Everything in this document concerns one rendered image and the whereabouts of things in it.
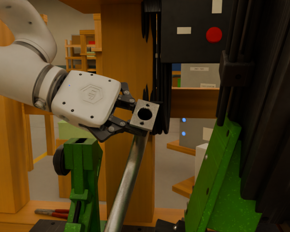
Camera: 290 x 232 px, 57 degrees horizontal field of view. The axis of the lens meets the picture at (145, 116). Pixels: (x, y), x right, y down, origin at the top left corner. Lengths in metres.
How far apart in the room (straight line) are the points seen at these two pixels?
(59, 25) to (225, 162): 11.33
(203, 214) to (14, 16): 0.45
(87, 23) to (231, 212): 10.88
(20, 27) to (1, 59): 0.08
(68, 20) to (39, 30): 10.90
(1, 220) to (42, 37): 0.61
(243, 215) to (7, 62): 0.45
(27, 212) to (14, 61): 0.59
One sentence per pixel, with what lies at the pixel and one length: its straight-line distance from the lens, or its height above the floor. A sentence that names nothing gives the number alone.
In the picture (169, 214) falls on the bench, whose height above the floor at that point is 0.88.
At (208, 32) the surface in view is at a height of 1.41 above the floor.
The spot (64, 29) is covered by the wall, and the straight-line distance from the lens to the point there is 11.49.
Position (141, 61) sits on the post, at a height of 1.35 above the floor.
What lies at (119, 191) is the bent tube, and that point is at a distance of 0.55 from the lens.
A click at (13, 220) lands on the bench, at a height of 0.88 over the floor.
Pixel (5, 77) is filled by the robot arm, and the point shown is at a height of 1.33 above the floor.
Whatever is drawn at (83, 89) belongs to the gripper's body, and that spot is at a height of 1.31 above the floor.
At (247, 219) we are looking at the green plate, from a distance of 0.43.
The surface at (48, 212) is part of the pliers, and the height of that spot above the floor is 0.89.
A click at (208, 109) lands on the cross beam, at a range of 0.83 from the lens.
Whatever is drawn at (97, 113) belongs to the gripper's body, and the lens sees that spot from 0.46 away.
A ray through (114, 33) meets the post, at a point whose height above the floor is 1.43.
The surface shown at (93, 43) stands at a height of 2.05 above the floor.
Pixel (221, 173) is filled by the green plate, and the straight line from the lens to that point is 0.38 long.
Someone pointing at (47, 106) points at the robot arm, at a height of 1.28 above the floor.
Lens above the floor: 1.35
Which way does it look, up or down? 11 degrees down
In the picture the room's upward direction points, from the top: straight up
